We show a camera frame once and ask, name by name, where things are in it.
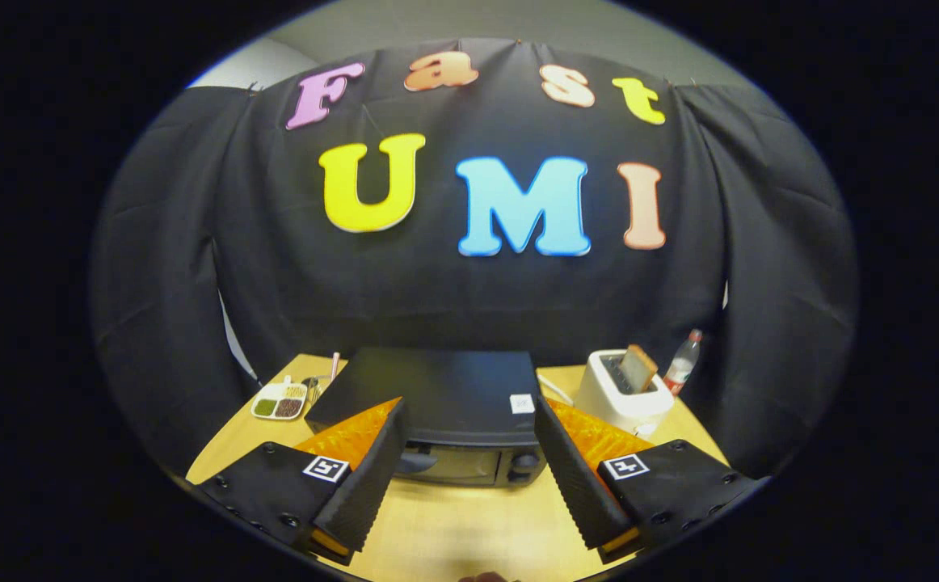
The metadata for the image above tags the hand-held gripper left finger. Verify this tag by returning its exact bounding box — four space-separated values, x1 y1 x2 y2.
195 396 410 567

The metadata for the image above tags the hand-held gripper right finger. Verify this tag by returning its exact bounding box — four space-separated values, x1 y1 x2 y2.
533 396 761 565

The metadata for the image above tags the black toaster oven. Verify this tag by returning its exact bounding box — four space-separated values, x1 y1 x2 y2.
305 347 549 488

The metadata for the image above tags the white pop-up toaster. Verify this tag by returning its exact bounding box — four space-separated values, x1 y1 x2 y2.
573 349 676 437

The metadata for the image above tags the white divided bean tray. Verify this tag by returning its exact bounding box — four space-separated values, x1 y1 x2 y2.
251 375 309 422

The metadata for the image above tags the brown bread slice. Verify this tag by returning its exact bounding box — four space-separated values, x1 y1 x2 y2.
619 344 659 394

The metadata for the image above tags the red label plastic bottle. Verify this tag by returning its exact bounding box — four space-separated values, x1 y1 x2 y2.
663 328 703 396

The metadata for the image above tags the white power cable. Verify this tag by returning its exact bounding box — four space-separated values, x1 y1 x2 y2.
536 372 575 405

